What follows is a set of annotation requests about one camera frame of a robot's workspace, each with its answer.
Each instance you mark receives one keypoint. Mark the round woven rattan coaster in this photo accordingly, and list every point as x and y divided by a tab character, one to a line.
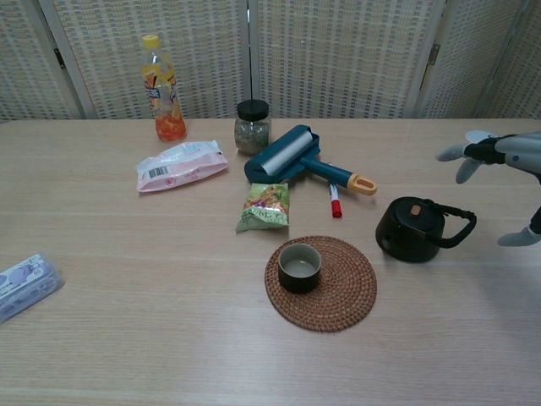
338	296

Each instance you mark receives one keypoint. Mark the teal lint roller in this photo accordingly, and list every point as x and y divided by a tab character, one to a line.
279	158

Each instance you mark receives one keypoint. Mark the orange drink bottle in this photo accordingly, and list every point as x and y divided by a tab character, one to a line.
165	101

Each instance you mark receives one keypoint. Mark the metal screen hinge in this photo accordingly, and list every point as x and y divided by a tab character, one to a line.
59	59
435	54

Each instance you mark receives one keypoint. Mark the green snack bag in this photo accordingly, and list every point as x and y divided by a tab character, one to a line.
264	207

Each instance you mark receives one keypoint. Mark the black teapot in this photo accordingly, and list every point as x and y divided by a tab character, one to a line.
410	232

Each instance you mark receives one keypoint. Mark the red and white marker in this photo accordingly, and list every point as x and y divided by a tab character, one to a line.
336	207

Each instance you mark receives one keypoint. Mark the woven folding screen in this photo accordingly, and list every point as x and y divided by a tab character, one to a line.
338	55

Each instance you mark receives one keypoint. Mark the pink and white packet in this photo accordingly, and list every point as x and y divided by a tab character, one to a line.
181	169

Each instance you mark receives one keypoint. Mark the glass jar with black lid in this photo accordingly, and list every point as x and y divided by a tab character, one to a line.
252	131

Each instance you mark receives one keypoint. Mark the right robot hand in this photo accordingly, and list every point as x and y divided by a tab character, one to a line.
522	152

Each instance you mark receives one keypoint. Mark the clear plastic tissue pack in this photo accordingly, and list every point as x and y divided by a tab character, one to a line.
25	283

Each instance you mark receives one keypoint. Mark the small metal cup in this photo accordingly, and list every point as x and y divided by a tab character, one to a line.
299	275

